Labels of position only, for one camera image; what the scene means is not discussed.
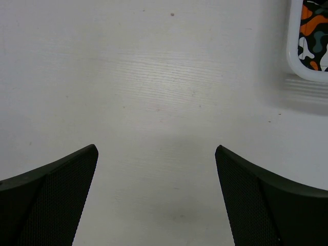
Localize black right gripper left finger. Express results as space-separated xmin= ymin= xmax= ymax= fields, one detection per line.
xmin=1 ymin=144 xmax=98 ymax=245

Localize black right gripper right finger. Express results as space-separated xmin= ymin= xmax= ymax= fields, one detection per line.
xmin=215 ymin=146 xmax=327 ymax=245

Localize orange black camouflage shorts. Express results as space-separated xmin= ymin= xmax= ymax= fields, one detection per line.
xmin=298 ymin=1 xmax=327 ymax=72

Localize white plastic mesh basket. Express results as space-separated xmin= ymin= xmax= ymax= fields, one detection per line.
xmin=285 ymin=1 xmax=327 ymax=83

